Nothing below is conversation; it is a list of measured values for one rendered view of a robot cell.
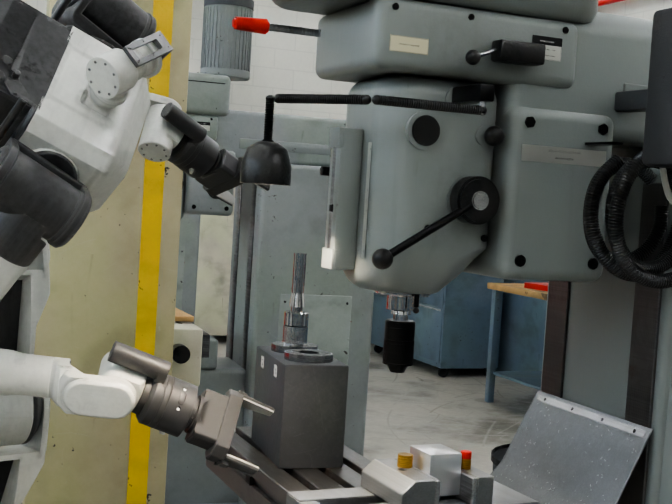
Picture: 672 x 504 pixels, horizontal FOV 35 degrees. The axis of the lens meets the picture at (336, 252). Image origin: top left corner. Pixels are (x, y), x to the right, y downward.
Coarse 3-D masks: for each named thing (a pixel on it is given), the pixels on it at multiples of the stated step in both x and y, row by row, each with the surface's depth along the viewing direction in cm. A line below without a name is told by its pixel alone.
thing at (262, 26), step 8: (232, 24) 164; (240, 24) 163; (248, 24) 163; (256, 24) 164; (264, 24) 164; (272, 24) 165; (256, 32) 164; (264, 32) 165; (288, 32) 166; (296, 32) 167; (304, 32) 167; (312, 32) 168; (320, 32) 168
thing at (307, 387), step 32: (288, 352) 196; (320, 352) 198; (256, 384) 209; (288, 384) 190; (320, 384) 192; (256, 416) 208; (288, 416) 191; (320, 416) 192; (288, 448) 191; (320, 448) 193
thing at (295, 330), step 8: (288, 320) 205; (296, 320) 204; (304, 320) 205; (288, 328) 205; (296, 328) 204; (304, 328) 205; (288, 336) 205; (296, 336) 204; (304, 336) 205; (288, 344) 205; (296, 344) 204; (304, 344) 205
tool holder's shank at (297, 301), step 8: (296, 256) 205; (304, 256) 205; (296, 264) 205; (304, 264) 205; (296, 272) 205; (304, 272) 205; (296, 280) 205; (304, 280) 206; (296, 288) 205; (296, 296) 205; (296, 304) 205; (304, 304) 206
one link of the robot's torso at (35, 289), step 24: (48, 264) 201; (24, 288) 200; (48, 288) 200; (0, 312) 199; (24, 312) 200; (0, 336) 200; (24, 336) 200; (0, 408) 194; (24, 408) 197; (0, 432) 195; (24, 432) 199
